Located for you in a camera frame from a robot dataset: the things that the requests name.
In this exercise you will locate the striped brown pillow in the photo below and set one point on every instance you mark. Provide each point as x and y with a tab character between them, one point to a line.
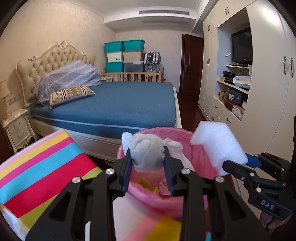
69	92

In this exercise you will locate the black shelf device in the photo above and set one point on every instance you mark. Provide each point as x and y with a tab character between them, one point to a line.
228	77

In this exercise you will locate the white built-in wardrobe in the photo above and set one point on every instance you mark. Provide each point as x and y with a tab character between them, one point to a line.
270	46

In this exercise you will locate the beige tufted headboard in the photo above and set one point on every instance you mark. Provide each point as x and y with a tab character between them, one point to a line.
57	55

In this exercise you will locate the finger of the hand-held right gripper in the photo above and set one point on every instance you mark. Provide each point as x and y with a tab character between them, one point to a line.
238	172
253	161

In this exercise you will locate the wooden crib rail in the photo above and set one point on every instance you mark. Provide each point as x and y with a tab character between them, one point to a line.
131	77

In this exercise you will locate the white foam block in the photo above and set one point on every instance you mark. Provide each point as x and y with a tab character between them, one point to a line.
215	143

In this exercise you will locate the dark brown door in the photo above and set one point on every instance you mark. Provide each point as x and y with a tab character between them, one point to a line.
190	62

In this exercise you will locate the grey cloth ball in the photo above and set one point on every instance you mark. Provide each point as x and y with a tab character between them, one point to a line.
148	150

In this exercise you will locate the cream carved nightstand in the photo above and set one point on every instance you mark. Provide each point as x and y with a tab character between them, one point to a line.
16	129

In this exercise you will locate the stack of plastic storage boxes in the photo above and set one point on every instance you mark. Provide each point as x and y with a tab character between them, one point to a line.
124	56

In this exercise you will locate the beige table lamp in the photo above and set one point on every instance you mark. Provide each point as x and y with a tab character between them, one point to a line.
3	92

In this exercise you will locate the black white checkered bag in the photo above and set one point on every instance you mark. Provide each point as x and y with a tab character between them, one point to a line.
152	58

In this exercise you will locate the black television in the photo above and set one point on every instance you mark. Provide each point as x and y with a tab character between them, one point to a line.
242	46

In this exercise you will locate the ceiling air vent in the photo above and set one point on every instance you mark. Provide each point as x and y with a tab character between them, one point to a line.
164	12

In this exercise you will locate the brown shoe box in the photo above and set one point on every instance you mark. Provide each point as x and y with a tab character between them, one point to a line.
238	110

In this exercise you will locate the white crumpled tissue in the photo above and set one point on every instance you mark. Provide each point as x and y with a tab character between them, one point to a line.
185	161

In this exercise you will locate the white flat device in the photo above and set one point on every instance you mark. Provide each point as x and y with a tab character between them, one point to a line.
241	80

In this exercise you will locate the striped colourful tablecloth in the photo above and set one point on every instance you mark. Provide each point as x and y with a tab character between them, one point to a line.
46	166

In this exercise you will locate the blue-grey patterned pillow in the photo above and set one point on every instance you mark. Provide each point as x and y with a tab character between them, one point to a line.
74	74

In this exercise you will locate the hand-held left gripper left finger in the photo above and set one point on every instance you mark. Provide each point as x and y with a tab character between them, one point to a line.
126	172

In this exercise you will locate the yellow wrapper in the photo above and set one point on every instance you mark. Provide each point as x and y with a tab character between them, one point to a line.
146	184

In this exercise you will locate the bed with blue sheet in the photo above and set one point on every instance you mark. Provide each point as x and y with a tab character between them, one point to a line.
127	104

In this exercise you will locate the wall switch panel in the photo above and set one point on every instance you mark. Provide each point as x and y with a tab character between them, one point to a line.
15	99

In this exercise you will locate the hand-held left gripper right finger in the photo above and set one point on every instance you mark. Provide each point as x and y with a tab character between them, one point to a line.
168	172

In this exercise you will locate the pink-lined trash bin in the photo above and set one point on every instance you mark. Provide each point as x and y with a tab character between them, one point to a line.
148	200

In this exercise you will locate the small brown box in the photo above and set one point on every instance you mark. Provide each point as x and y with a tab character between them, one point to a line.
222	95

